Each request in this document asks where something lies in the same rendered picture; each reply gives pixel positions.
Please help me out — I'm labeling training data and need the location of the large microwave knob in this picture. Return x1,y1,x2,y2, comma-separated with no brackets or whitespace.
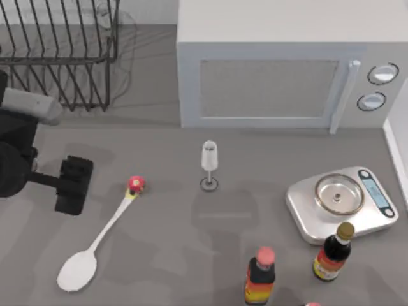
367,62,400,86

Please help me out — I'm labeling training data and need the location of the small microwave knob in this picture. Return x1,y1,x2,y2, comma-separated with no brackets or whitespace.
356,91,388,112

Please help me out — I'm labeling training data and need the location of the microwave door with window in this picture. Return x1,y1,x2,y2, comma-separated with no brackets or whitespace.
177,42,368,129

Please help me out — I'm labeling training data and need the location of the pale grey rounded box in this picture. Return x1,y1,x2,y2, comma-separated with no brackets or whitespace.
1,87,64,126

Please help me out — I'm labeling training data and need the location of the dark wire dish rack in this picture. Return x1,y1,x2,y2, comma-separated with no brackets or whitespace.
0,0,122,113

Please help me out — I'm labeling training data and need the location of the clear champagne glass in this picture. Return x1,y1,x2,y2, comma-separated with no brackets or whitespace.
200,140,221,193

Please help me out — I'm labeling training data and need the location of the silver kitchen scale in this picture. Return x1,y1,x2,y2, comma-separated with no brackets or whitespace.
284,165,400,246

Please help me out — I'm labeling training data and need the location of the white spoon with red figure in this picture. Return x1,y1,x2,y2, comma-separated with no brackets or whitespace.
56,175,148,293

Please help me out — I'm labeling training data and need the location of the dark bottle with pink cap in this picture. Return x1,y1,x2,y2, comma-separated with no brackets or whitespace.
243,246,277,306

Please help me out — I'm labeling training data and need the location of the pale microwave door handle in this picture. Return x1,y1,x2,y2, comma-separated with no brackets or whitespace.
329,59,362,135

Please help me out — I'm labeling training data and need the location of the pale microwave oven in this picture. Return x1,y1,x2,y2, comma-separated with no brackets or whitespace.
176,0,408,135

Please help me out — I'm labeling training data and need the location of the dark bottle with gold cap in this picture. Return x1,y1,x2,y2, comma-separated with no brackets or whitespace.
312,221,356,283

